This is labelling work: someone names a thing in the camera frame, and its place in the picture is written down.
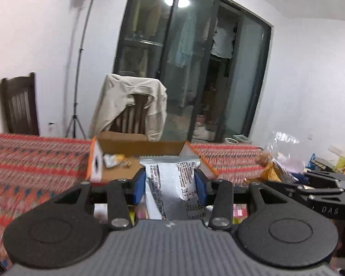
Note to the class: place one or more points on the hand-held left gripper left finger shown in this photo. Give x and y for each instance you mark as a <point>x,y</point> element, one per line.
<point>139,187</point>

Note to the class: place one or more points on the pink pot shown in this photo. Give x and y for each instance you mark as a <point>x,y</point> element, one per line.
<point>200,120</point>

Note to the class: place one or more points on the small gold snack packet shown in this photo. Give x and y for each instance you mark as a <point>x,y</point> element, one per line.
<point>115,160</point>

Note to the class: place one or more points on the black framed sliding glass door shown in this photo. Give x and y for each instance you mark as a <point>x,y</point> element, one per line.
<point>149,20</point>

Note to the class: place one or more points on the white tape roll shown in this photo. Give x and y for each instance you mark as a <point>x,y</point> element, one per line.
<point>231,141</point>

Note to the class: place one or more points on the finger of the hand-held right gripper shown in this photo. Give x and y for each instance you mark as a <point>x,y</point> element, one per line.
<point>327,176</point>
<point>290,188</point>

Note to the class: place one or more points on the red patterned tablecloth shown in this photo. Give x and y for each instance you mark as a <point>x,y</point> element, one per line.
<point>31,164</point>

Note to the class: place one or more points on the studio light on tripod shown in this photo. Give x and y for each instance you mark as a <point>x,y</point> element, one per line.
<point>81,49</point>

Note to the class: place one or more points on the dark wooden chair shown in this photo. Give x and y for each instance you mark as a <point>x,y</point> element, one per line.
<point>18,106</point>

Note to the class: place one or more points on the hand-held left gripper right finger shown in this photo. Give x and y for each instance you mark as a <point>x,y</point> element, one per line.
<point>200,188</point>

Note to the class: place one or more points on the orange white cardboard box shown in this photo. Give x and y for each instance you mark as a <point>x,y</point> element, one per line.
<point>161,149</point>

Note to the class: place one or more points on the hanging light blue garment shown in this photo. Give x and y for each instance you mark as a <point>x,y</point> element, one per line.
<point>185,40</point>

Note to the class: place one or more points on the chair with beige jacket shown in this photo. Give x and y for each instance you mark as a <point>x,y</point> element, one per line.
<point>118,100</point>

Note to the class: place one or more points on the silver snack packet black print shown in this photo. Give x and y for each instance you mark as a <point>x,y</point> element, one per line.
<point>172,184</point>

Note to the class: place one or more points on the wooden chair under jacket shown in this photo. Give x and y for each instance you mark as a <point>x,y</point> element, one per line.
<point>132,118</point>

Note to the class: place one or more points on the hanging white shirt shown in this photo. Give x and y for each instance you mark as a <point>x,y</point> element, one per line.
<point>222,41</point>

